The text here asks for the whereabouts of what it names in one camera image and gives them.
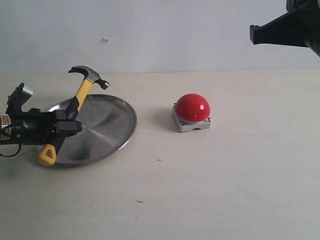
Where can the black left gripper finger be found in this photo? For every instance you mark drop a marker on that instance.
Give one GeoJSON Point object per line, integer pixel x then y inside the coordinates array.
{"type": "Point", "coordinates": [59, 131]}
{"type": "Point", "coordinates": [67, 109]}

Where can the yellow black claw hammer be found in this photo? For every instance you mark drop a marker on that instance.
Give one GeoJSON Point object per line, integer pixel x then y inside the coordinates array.
{"type": "Point", "coordinates": [48, 154]}

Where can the round stainless steel plate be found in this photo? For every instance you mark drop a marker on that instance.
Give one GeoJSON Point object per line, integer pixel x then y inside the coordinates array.
{"type": "Point", "coordinates": [108, 122]}

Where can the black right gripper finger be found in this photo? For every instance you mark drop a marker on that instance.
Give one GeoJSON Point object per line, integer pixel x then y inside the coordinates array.
{"type": "Point", "coordinates": [286, 30]}

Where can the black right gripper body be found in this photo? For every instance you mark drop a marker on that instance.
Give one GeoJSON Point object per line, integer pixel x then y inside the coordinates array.
{"type": "Point", "coordinates": [309, 16]}

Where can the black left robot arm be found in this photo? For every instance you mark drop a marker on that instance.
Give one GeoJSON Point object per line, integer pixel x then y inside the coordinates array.
{"type": "Point", "coordinates": [5, 130]}

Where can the red dome push button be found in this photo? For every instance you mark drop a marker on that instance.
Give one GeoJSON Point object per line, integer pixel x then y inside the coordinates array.
{"type": "Point", "coordinates": [191, 112]}

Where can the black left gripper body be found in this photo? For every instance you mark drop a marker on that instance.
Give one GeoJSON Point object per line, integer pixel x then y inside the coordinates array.
{"type": "Point", "coordinates": [32, 127]}

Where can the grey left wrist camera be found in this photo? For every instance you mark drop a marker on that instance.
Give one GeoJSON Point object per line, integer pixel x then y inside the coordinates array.
{"type": "Point", "coordinates": [18, 98]}

